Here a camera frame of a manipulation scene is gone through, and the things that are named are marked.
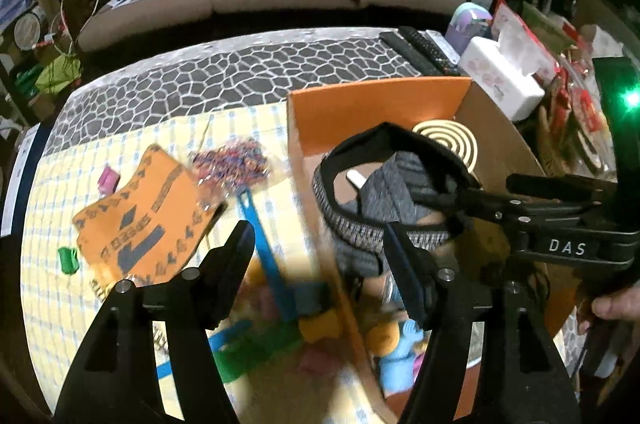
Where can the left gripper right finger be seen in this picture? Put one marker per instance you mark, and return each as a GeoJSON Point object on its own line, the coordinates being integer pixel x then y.
{"type": "Point", "coordinates": [522, 376]}

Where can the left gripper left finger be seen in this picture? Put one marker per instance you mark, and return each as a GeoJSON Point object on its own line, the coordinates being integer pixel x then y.
{"type": "Point", "coordinates": [113, 377]}

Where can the blue plastic stick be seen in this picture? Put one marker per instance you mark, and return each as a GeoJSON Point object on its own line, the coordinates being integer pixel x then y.
{"type": "Point", "coordinates": [282, 296]}
{"type": "Point", "coordinates": [191, 347]}

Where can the orange hair roller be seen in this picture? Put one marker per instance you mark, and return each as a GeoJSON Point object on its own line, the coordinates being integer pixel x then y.
{"type": "Point", "coordinates": [322, 326]}

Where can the spiral wooden trivet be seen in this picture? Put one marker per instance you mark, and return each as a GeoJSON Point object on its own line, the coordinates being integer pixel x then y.
{"type": "Point", "coordinates": [454, 136]}

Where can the black grey headband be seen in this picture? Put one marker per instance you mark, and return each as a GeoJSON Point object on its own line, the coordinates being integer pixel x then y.
{"type": "Point", "coordinates": [416, 185]}

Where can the green hair roller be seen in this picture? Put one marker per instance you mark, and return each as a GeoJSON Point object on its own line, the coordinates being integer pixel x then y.
{"type": "Point", "coordinates": [68, 260]}

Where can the operator hand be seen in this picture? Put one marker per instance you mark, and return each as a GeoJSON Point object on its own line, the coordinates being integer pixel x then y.
{"type": "Point", "coordinates": [622, 305]}

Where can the orange patterned cloth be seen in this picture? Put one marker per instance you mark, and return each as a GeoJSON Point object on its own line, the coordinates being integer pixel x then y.
{"type": "Point", "coordinates": [149, 229]}

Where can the yellow checkered tablecloth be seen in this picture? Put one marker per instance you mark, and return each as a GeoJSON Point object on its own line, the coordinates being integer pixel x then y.
{"type": "Point", "coordinates": [59, 309]}

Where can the orange cardboard box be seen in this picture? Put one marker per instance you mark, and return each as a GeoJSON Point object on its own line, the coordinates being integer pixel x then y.
{"type": "Point", "coordinates": [321, 118]}

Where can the white tissue box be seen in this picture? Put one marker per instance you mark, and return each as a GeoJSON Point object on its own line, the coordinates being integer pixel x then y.
{"type": "Point", "coordinates": [515, 93]}

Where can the small pink roller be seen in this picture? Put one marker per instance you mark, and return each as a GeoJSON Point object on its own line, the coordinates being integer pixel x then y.
{"type": "Point", "coordinates": [108, 181]}

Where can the purple bead bag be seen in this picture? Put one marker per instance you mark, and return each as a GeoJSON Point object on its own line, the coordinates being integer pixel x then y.
{"type": "Point", "coordinates": [239, 164]}

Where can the black remote control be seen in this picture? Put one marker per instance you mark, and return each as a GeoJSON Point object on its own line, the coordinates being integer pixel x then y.
{"type": "Point", "coordinates": [433, 46]}

